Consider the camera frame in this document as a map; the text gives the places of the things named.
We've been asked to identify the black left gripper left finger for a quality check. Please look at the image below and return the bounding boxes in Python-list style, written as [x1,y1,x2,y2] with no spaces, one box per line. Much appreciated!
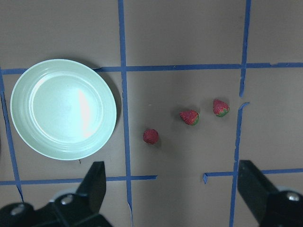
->
[76,161,106,213]

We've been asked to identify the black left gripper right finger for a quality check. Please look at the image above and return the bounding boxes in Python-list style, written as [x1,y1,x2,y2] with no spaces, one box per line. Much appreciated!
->
[237,160,284,227]

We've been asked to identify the red strawberry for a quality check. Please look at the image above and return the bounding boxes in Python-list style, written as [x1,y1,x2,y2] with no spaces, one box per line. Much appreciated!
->
[213,99,230,117]
[143,129,159,144]
[179,110,199,126]

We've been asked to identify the light green plate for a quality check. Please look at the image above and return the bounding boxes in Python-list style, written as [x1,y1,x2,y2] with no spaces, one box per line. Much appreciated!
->
[10,59,117,160]

